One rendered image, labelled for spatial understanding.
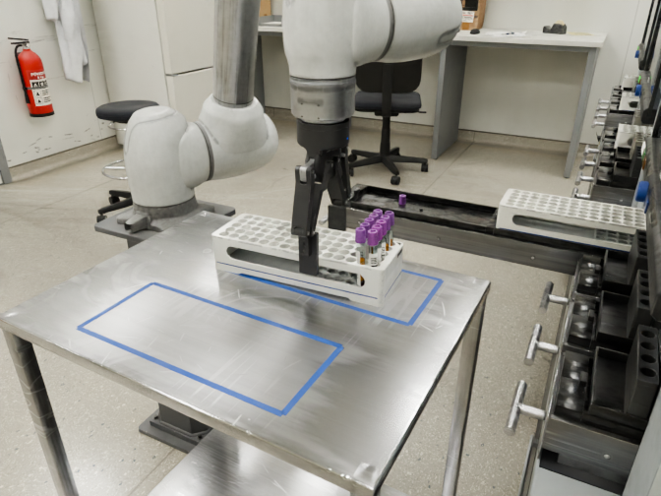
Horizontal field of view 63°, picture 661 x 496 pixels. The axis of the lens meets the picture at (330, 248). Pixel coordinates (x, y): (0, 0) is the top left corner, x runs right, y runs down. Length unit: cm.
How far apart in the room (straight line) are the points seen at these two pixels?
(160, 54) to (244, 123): 291
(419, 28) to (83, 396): 164
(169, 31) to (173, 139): 290
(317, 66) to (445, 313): 39
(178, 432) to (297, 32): 132
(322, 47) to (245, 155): 73
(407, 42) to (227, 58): 62
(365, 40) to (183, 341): 46
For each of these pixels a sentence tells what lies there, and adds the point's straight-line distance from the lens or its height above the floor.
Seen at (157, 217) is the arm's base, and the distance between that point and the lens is 137.
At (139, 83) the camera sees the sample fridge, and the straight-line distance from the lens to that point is 445.
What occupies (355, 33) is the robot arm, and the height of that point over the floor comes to 119.
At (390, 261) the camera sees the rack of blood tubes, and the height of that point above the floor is 88.
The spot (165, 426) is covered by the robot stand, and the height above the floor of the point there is 4.
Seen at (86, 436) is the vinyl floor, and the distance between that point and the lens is 189.
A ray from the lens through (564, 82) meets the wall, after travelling 461.
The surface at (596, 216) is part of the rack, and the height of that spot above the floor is 86.
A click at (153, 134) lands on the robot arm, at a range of 132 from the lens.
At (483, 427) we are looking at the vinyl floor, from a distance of 182.
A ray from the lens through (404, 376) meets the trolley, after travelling 68.
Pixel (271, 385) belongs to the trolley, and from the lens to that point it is 66.
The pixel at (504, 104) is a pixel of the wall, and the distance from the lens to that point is 470.
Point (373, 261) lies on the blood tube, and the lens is 77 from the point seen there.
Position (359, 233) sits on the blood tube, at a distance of 75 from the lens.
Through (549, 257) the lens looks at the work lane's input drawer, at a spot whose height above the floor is 78.
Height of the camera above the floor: 125
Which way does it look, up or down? 27 degrees down
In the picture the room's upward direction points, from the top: straight up
